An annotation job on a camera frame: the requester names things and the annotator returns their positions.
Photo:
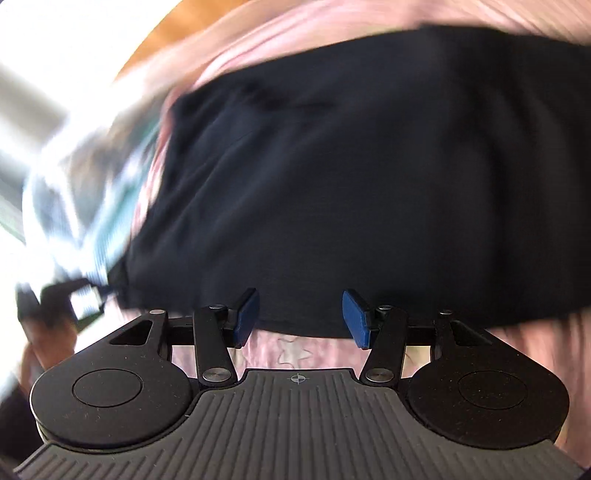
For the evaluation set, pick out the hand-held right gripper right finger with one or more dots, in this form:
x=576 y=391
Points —
x=354 y=318

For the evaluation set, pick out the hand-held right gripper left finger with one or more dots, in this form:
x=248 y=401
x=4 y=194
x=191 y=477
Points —
x=247 y=318

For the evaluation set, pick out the black pants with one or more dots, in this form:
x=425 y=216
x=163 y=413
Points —
x=351 y=175

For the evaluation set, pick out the person's left hand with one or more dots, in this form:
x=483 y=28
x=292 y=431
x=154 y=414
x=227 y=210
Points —
x=51 y=344

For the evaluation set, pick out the pink quilted blanket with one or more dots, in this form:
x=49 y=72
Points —
x=295 y=350

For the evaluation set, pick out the clear plastic bag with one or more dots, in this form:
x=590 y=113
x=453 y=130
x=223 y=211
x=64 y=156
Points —
x=92 y=184

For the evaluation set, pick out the wooden headboard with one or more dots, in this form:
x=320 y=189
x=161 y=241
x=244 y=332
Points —
x=171 y=41

